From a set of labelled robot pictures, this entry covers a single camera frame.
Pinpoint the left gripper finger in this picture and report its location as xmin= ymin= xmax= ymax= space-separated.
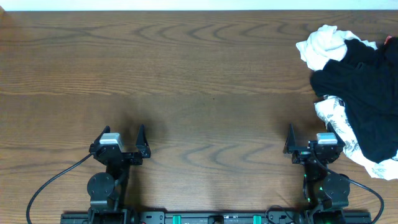
xmin=135 ymin=124 xmax=149 ymax=149
xmin=94 ymin=125 xmax=111 ymax=146

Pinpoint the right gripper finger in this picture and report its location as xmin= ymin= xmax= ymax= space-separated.
xmin=326 ymin=122 xmax=345 ymax=145
xmin=285 ymin=124 xmax=296 ymax=149

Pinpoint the black t-shirt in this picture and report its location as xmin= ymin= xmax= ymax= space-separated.
xmin=310 ymin=37 xmax=397 ymax=163

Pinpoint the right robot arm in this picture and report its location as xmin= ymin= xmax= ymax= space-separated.
xmin=283 ymin=123 xmax=350 ymax=223

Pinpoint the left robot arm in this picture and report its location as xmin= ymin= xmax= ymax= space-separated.
xmin=87 ymin=125 xmax=151 ymax=224

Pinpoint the white fern-print cloth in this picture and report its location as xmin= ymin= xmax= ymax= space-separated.
xmin=314 ymin=96 xmax=397 ymax=180

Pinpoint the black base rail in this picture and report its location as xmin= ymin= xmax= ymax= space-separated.
xmin=60 ymin=210 xmax=372 ymax=224

